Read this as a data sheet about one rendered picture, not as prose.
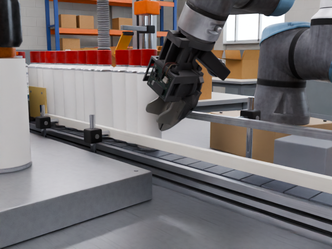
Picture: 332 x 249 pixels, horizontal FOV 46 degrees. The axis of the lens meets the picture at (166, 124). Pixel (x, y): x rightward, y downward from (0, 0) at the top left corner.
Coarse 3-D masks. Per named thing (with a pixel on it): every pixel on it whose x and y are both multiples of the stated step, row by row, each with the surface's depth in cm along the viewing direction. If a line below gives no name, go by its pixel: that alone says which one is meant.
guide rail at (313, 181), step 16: (80, 128) 95; (112, 128) 86; (144, 144) 77; (160, 144) 74; (176, 144) 71; (208, 160) 65; (224, 160) 63; (240, 160) 61; (256, 160) 60; (272, 176) 57; (288, 176) 55; (304, 176) 53; (320, 176) 52
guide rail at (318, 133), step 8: (192, 112) 77; (200, 112) 77; (208, 120) 74; (216, 120) 73; (224, 120) 72; (232, 120) 70; (240, 120) 69; (248, 120) 68; (256, 120) 68; (256, 128) 67; (264, 128) 66; (272, 128) 65; (280, 128) 64; (288, 128) 62; (296, 128) 61; (304, 128) 60; (312, 128) 60; (320, 128) 60; (304, 136) 61; (312, 136) 60; (320, 136) 59; (328, 136) 58
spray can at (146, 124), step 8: (144, 56) 78; (144, 64) 78; (152, 64) 78; (136, 72) 79; (144, 72) 77; (144, 88) 78; (144, 96) 78; (152, 96) 78; (144, 104) 78; (144, 112) 79; (144, 120) 79; (152, 120) 79; (144, 128) 79; (152, 128) 79; (152, 136) 79; (160, 136) 81
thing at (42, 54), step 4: (40, 52) 112; (44, 52) 112; (40, 56) 112; (44, 56) 112; (40, 60) 112; (44, 60) 112; (40, 64) 112; (44, 64) 112; (40, 68) 112; (40, 72) 112; (40, 76) 112; (40, 80) 112; (40, 84) 113
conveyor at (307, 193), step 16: (64, 128) 105; (112, 144) 86; (176, 160) 73; (192, 160) 73; (224, 176) 64; (240, 176) 63; (256, 176) 63; (288, 192) 56; (304, 192) 56; (320, 192) 56
